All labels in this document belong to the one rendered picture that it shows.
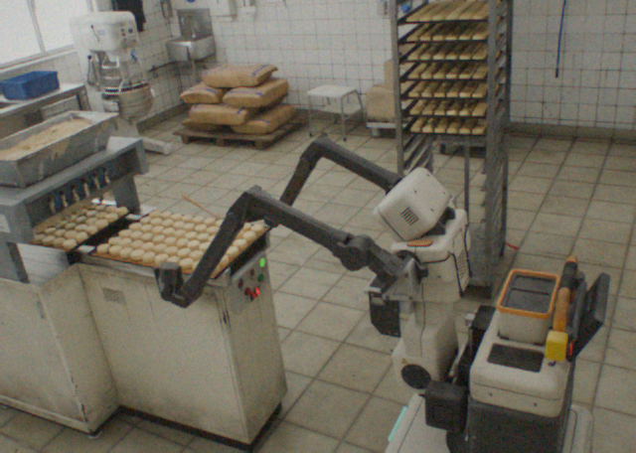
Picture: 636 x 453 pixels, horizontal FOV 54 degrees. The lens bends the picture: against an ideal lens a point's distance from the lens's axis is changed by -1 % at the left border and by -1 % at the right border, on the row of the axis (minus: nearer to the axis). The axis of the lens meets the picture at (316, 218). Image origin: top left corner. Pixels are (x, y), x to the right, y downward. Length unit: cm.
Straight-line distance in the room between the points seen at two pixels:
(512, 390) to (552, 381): 11
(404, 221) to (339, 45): 480
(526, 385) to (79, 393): 183
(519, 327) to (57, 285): 172
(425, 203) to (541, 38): 415
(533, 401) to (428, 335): 38
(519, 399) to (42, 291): 175
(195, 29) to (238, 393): 554
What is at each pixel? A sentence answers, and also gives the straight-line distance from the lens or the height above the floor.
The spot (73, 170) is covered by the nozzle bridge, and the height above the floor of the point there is 118.
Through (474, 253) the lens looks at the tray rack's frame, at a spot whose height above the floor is 15.
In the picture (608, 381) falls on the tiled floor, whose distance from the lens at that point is 315.
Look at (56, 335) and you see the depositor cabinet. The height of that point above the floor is 61.
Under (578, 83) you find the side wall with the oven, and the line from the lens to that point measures 591.
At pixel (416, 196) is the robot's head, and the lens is 183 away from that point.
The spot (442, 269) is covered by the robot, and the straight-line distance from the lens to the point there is 184.
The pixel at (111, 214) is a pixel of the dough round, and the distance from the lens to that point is 284.
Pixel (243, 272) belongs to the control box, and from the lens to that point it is 233.
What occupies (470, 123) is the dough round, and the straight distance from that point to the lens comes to 328.
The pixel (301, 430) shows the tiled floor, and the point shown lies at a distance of 285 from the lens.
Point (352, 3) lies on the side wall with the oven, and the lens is 639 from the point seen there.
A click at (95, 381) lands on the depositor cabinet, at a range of 293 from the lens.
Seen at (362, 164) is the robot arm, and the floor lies 120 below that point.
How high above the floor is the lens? 199
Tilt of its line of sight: 26 degrees down
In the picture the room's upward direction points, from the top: 6 degrees counter-clockwise
